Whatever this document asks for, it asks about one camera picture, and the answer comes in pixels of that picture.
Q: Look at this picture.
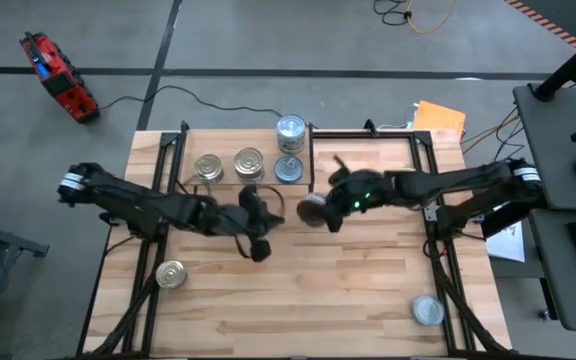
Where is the orange paper sheet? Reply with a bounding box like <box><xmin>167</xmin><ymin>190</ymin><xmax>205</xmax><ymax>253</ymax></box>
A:
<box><xmin>412</xmin><ymin>100</ymin><xmax>468</xmax><ymax>140</ymax></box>

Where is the large dark grey desk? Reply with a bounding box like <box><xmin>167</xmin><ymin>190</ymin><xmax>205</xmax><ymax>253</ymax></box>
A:
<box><xmin>511</xmin><ymin>83</ymin><xmax>576</xmax><ymax>212</ymax></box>

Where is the black orange striped ramp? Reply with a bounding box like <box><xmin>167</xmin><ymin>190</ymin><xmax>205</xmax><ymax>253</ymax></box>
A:
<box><xmin>503</xmin><ymin>0</ymin><xmax>576</xmax><ymax>50</ymax></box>

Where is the yellow cable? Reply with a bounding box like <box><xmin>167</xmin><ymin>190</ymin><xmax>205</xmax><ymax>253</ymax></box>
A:
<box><xmin>406</xmin><ymin>0</ymin><xmax>458</xmax><ymax>36</ymax></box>

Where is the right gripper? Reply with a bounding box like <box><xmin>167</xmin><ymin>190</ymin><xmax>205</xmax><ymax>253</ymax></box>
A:
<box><xmin>327</xmin><ymin>155</ymin><xmax>394</xmax><ymax>214</ymax></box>

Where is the black floor cable bundle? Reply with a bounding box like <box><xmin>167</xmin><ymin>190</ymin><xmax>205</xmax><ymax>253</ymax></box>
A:
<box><xmin>467</xmin><ymin>106</ymin><xmax>527</xmax><ymax>187</ymax></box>

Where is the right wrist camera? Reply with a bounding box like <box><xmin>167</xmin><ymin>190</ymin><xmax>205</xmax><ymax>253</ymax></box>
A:
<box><xmin>323</xmin><ymin>202</ymin><xmax>345</xmax><ymax>234</ymax></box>

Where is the long black floor cable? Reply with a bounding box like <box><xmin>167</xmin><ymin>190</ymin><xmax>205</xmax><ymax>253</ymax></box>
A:
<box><xmin>96</xmin><ymin>84</ymin><xmax>314</xmax><ymax>130</ymax></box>

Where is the tangled black cable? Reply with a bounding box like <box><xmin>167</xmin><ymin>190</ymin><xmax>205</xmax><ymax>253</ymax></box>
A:
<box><xmin>372</xmin><ymin>0</ymin><xmax>414</xmax><ymax>27</ymax></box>

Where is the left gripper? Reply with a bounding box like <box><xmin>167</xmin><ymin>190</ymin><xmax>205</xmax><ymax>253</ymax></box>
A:
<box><xmin>207</xmin><ymin>187</ymin><xmax>285</xmax><ymax>239</ymax></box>

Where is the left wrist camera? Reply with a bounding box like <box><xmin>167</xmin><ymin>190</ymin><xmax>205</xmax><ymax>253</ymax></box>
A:
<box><xmin>247</xmin><ymin>238</ymin><xmax>273</xmax><ymax>263</ymax></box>

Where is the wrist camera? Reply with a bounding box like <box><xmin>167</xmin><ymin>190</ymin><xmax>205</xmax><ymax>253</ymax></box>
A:
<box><xmin>323</xmin><ymin>202</ymin><xmax>345</xmax><ymax>234</ymax></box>
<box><xmin>247</xmin><ymin>238</ymin><xmax>273</xmax><ymax>263</ymax></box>

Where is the white paper sheet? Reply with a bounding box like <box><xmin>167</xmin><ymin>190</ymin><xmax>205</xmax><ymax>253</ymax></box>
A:
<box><xmin>485</xmin><ymin>219</ymin><xmax>527</xmax><ymax>264</ymax></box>

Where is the black pole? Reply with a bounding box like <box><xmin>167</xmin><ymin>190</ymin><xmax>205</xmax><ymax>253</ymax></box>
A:
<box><xmin>526</xmin><ymin>24</ymin><xmax>576</xmax><ymax>103</ymax></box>

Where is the teal label pull-tab can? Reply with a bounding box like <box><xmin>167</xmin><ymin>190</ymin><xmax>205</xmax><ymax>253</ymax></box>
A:
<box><xmin>273</xmin><ymin>155</ymin><xmax>305</xmax><ymax>185</ymax></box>

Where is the black metal table frame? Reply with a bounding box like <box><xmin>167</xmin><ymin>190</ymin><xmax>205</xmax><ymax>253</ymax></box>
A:
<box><xmin>75</xmin><ymin>118</ymin><xmax>512</xmax><ymax>360</ymax></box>

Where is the wooden shelf with black legs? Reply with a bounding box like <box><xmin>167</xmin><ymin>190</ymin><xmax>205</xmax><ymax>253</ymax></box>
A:
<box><xmin>175</xmin><ymin>122</ymin><xmax>317</xmax><ymax>204</ymax></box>

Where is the dark grey keyboard desk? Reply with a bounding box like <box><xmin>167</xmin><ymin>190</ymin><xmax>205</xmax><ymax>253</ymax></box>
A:
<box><xmin>527</xmin><ymin>207</ymin><xmax>576</xmax><ymax>333</ymax></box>

